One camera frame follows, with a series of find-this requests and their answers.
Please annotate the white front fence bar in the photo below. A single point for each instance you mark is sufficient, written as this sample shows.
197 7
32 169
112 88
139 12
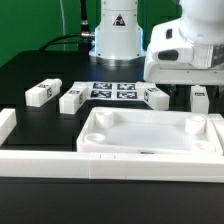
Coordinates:
50 164

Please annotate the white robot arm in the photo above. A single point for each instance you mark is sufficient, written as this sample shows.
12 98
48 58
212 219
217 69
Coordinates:
119 38

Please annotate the white desk top tray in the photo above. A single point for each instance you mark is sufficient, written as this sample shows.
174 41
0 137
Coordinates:
140 131

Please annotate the white right fence block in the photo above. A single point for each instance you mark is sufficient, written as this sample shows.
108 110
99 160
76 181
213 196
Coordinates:
218 122

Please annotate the white left fence block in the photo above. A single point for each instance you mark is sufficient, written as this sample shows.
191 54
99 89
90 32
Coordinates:
7 123

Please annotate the white fence block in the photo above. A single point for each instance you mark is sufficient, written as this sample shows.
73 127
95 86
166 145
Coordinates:
7 123
218 122

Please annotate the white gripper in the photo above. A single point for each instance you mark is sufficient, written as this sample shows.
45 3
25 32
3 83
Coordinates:
173 59

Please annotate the marker tag sheet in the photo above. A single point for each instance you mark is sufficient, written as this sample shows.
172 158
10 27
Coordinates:
112 90

